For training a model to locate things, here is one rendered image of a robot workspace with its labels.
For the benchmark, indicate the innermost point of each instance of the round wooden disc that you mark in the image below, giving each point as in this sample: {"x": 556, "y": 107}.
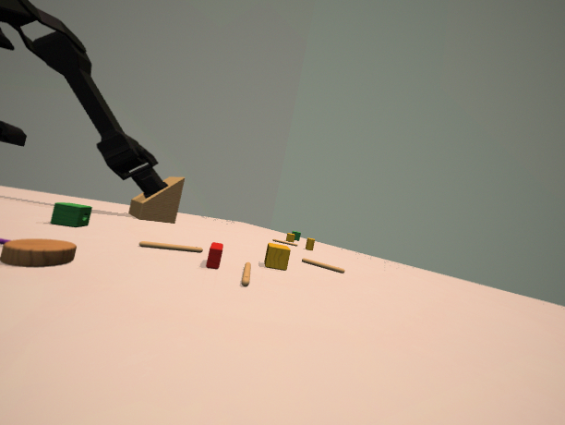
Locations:
{"x": 37, "y": 252}

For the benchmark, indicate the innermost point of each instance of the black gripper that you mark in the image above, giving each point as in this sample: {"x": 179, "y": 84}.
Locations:
{"x": 12, "y": 135}

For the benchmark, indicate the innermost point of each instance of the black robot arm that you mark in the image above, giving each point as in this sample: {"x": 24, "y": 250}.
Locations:
{"x": 64, "y": 52}

